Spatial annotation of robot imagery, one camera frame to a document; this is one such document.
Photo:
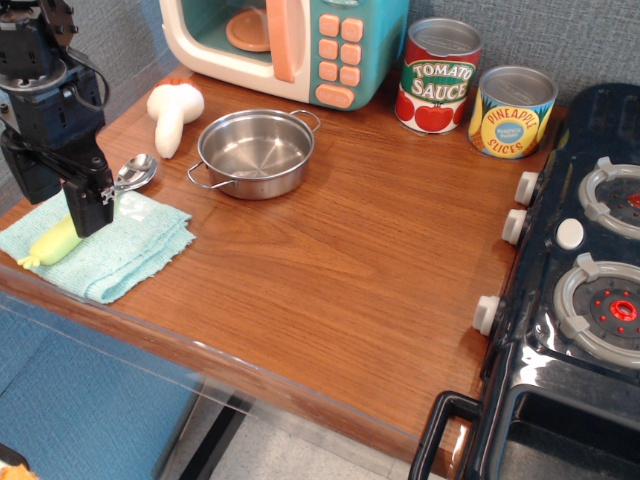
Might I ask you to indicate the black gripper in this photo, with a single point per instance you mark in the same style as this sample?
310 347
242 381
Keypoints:
51 141

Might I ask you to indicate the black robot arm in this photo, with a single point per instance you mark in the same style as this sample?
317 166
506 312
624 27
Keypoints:
34 36

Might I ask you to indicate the light blue folded towel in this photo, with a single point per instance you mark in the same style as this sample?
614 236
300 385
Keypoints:
143 238

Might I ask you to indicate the white plush mushroom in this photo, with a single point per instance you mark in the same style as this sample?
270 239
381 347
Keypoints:
173 102

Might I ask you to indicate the yellow plush vegetable toy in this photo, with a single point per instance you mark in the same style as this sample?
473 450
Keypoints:
52 246

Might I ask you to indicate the silver metal spoon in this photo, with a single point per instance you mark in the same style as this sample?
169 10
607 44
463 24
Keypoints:
136 173

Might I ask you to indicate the small stainless steel pot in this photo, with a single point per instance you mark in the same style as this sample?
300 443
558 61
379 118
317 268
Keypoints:
256 154

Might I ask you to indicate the clear acrylic table guard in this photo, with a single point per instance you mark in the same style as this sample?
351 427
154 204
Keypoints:
190 378

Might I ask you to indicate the teal toy microwave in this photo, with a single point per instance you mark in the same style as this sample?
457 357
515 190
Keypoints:
332 54

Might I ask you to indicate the tomato sauce can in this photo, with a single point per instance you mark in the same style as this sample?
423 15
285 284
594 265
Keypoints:
440 61

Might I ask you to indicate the pineapple slices can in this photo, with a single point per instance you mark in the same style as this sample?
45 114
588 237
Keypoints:
512 108

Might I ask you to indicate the black toy stove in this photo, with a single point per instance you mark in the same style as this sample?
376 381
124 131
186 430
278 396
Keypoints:
560 396

